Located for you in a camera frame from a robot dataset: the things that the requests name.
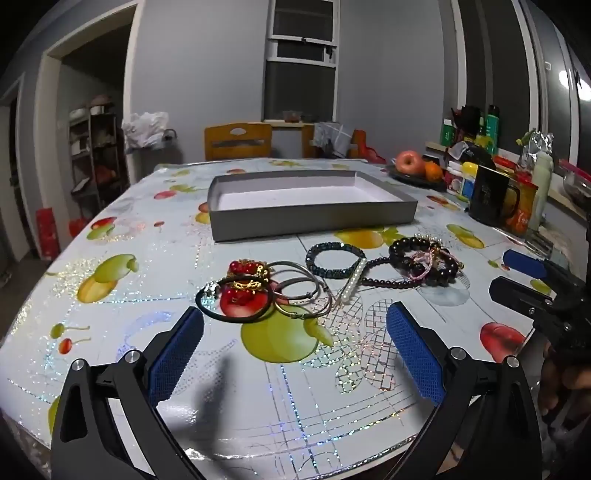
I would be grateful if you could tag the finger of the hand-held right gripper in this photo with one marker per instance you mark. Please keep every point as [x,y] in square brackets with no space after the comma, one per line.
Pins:
[512,293]
[521,262]

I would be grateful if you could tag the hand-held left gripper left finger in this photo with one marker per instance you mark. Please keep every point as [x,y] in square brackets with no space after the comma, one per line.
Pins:
[178,350]

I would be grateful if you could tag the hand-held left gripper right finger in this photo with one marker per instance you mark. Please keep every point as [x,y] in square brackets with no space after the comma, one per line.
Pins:
[413,350]

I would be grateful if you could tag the white pearl strand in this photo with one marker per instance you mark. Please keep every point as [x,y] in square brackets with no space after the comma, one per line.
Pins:
[352,284]

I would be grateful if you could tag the thin silver bangle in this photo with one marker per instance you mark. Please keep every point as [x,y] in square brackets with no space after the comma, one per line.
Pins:
[323,310]
[310,280]

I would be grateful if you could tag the shallow grey cardboard box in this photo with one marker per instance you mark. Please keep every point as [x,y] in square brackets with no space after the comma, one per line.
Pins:
[304,203]

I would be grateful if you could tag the person's right hand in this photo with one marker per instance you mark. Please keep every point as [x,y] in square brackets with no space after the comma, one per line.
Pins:
[561,378]

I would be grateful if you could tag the black mug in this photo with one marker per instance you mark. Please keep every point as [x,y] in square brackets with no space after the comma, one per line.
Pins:
[487,198]

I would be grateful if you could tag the white bottle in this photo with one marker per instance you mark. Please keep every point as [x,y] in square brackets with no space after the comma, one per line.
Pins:
[541,184]

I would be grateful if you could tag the fruit print tablecloth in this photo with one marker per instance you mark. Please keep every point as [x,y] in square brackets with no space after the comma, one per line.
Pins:
[161,258]

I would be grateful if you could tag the silver foil bag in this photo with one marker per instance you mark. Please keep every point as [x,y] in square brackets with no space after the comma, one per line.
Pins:
[535,143]

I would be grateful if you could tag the orange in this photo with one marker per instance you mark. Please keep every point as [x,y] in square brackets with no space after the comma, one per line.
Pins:
[433,171]

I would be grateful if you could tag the green bottle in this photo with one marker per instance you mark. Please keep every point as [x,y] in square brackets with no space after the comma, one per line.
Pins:
[491,129]

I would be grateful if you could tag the dark fruit plate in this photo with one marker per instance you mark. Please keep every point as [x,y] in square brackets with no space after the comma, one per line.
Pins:
[406,180]

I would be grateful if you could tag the red apple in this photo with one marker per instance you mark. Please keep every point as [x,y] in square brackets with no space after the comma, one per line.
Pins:
[410,162]

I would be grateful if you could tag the red carton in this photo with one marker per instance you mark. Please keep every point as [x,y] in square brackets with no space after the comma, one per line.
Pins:
[47,233]

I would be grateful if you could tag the red bag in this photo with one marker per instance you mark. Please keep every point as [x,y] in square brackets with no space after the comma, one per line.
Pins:
[367,150]

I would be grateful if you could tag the metal storage shelf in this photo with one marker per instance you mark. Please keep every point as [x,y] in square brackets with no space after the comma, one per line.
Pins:
[99,152]

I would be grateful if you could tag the wooden chair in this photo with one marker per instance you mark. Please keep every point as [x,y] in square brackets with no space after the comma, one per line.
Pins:
[217,138]

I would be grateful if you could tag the white plastic bag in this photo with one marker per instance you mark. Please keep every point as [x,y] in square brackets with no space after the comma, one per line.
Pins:
[145,129]

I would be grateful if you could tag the grey checked bag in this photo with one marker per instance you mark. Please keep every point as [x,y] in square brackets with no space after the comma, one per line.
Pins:
[332,138]

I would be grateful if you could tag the wooden side table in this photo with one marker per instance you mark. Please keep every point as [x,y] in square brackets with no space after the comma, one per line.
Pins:
[288,138]

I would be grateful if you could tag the window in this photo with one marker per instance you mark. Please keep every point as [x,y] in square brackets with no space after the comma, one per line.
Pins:
[300,87]

